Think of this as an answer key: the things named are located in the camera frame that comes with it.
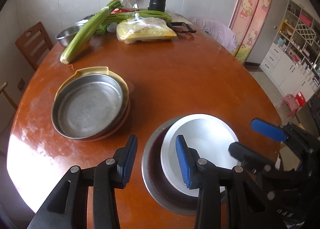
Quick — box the bag of yellow noodles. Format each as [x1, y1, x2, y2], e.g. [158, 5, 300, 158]
[116, 13, 177, 44]

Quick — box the red plastic stool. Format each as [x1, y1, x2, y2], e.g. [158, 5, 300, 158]
[295, 92, 306, 107]

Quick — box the black folding bracket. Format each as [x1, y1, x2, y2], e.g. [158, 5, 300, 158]
[167, 22, 197, 34]

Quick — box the lilac cloth on chair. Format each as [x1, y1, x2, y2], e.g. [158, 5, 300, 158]
[191, 18, 238, 52]

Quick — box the pink cartoon cat wardrobe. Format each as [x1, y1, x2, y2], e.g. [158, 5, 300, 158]
[230, 0, 272, 64]

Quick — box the pink kids stool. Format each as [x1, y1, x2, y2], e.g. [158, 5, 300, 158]
[282, 94, 300, 117]

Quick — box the steel basin behind celery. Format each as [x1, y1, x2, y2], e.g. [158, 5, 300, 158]
[56, 19, 88, 48]

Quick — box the long celery bunch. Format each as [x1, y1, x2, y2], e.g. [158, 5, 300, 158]
[60, 0, 122, 65]

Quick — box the large white paper bowl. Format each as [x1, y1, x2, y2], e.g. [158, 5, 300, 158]
[160, 114, 240, 197]

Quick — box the white shelf cabinet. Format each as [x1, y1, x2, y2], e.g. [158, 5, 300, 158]
[260, 0, 319, 100]

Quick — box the curved wooden chair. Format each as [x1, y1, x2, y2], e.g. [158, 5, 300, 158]
[0, 81, 18, 110]

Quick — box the brown wooden chair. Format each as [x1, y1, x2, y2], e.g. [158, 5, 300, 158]
[15, 22, 53, 71]

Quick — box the stainless steel bowl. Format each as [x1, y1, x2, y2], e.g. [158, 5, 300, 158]
[141, 115, 229, 217]

